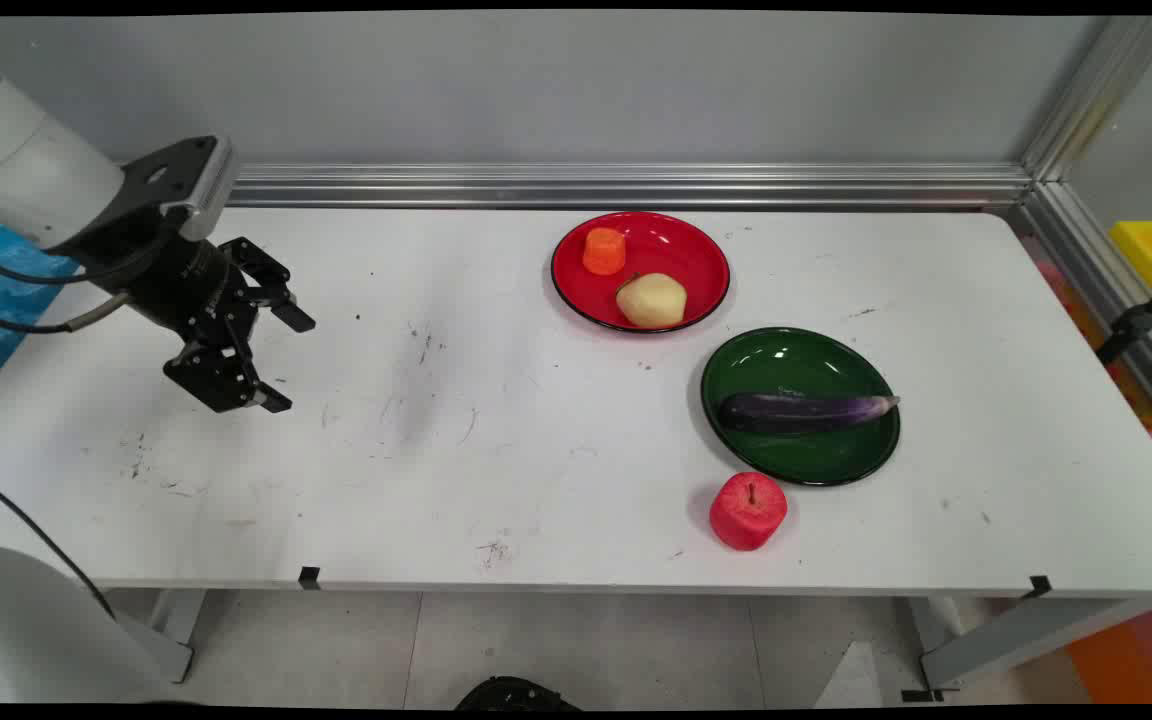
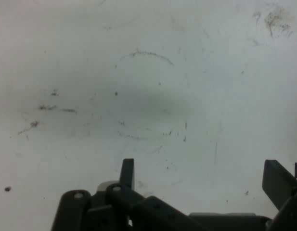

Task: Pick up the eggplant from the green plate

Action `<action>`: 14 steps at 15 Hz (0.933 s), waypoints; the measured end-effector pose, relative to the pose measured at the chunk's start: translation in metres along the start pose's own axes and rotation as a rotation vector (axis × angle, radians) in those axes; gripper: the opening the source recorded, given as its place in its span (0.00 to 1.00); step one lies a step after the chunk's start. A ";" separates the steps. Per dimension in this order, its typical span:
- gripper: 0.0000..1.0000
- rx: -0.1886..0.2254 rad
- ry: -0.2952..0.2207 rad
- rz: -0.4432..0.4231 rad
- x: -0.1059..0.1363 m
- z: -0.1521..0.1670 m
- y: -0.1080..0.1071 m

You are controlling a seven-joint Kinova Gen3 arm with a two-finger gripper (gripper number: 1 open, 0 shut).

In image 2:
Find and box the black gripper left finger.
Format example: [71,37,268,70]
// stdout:
[51,158,207,231]

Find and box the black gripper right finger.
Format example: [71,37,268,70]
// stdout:
[262,159,297,231]

